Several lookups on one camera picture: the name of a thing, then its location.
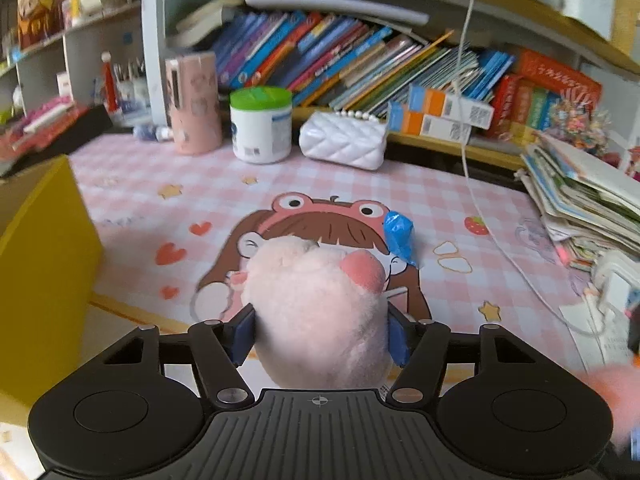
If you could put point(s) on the pile of red envelopes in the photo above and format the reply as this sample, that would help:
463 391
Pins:
45 130

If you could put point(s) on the white side shelf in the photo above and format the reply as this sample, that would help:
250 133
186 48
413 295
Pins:
82 50

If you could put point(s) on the white rolled paper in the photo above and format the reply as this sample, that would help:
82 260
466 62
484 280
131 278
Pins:
335 7

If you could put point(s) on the person's right forearm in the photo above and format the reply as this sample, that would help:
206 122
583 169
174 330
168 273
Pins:
617 400

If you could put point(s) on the small blue plastic object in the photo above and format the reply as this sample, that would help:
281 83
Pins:
399 237

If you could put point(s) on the pile of paperback books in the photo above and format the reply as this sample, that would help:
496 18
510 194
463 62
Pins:
205 20

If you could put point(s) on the small clear bottle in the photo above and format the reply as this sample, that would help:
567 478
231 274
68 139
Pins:
152 133

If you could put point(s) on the white pen cups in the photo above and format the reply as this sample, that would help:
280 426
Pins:
127 90

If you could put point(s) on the stack of papers and booklets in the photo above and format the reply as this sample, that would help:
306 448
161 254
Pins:
580 200

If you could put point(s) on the red flat box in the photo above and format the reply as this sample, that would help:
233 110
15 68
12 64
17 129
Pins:
560 75

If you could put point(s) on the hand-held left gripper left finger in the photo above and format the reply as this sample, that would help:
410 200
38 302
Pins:
244 335

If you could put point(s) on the colourful bead decoration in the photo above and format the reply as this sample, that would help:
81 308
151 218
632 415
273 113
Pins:
580 125

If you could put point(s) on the blue orange carton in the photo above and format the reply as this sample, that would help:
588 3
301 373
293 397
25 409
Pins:
425 122
445 105

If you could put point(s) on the white pen organizer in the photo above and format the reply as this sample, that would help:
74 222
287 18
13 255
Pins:
590 2

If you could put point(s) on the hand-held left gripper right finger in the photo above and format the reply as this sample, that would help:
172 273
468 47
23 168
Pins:
399 337

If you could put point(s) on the white quilted clutch bag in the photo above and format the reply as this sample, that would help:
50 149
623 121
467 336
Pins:
345 140

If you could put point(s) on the white jar green lid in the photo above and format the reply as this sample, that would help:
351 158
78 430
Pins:
261 127

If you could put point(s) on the yellow cardboard box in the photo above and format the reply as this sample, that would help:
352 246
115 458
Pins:
40 285

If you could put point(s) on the white wooden bookshelf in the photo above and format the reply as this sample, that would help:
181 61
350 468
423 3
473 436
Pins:
152 60

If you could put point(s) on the row of colourful books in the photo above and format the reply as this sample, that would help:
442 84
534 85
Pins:
340 60

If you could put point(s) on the small cartoon figure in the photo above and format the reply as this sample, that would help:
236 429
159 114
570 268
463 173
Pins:
634 162

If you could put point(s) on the pink plush toy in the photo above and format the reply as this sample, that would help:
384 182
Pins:
315 320

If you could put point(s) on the loose paper sheets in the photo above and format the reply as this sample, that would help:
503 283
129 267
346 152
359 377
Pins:
600 345

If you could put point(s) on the red boxed book set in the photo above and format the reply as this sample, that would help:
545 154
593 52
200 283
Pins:
522 107

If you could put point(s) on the pink printed desk mat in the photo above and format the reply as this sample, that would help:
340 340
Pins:
310 187

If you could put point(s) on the cartoon figure decoration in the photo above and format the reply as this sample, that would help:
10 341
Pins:
42 12

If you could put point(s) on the pink cartoon dispenser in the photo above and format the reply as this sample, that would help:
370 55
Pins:
194 105

